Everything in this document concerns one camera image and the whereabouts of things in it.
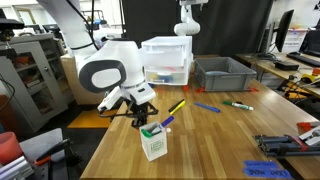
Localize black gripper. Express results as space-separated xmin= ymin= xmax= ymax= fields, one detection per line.
xmin=124 ymin=97 xmax=160 ymax=129

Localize orange capped white marker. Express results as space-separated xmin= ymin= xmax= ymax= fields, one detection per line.
xmin=134 ymin=127 xmax=172 ymax=133

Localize violet blue marker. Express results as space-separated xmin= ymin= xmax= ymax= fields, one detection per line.
xmin=159 ymin=115 xmax=175 ymax=129

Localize black yellow marker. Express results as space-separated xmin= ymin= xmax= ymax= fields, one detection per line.
xmin=167 ymin=98 xmax=187 ymax=116

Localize flat blue marker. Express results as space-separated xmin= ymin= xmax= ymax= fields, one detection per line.
xmin=193 ymin=101 xmax=221 ymax=114

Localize green white marker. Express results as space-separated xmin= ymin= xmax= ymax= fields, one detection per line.
xmin=222 ymin=100 xmax=255 ymax=112

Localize white square pen holder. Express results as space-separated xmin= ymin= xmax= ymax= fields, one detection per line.
xmin=138 ymin=121 xmax=169 ymax=162

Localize orange floor mat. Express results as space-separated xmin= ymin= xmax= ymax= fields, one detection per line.
xmin=66 ymin=109 xmax=119 ymax=130

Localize white plastic drawer unit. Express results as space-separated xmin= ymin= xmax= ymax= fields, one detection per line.
xmin=140 ymin=35 xmax=194 ymax=86

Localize grey plastic crate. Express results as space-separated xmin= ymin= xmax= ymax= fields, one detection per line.
xmin=193 ymin=56 xmax=258 ymax=93

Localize grey flat seat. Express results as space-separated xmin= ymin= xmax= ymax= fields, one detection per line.
xmin=19 ymin=128 xmax=68 ymax=161

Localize black backdrop curtain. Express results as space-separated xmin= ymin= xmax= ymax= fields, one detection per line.
xmin=121 ymin=0 xmax=274 ymax=58

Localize grey glass door cabinet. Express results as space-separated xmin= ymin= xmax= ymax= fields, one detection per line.
xmin=0 ymin=33 xmax=69 ymax=134

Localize short blue tape label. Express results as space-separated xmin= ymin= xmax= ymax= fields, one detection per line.
xmin=243 ymin=160 xmax=279 ymax=169

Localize red plastic bucket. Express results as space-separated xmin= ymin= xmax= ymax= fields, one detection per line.
xmin=0 ymin=131 xmax=24 ymax=166

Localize long blue tape label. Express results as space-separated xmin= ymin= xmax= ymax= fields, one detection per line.
xmin=243 ymin=167 xmax=293 ymax=180

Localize aluminium extrusion bar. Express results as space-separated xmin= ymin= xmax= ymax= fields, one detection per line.
xmin=0 ymin=154 xmax=36 ymax=180

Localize black bar clamps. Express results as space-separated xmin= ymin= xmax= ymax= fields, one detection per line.
xmin=253 ymin=133 xmax=320 ymax=158

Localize small black box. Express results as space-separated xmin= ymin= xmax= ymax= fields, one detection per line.
xmin=273 ymin=60 xmax=300 ymax=72

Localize red clamp block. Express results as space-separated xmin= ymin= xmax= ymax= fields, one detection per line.
xmin=296 ymin=121 xmax=320 ymax=134

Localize black computer monitor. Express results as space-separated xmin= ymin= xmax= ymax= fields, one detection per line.
xmin=273 ymin=9 xmax=296 ymax=54

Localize yellow tool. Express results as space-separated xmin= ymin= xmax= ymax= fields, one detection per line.
xmin=300 ymin=68 xmax=320 ymax=84

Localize black keyboard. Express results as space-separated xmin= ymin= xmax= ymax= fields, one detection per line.
xmin=287 ymin=51 xmax=320 ymax=68

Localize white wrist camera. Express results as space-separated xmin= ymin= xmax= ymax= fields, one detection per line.
xmin=97 ymin=86 xmax=122 ymax=113

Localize black clamp orange handle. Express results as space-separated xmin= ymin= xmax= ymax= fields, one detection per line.
xmin=34 ymin=138 xmax=73 ymax=168

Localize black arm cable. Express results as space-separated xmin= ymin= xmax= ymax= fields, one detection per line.
xmin=64 ymin=0 xmax=101 ymax=51

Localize black camera on stand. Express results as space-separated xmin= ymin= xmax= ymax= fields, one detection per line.
xmin=0 ymin=8 xmax=25 ymax=42

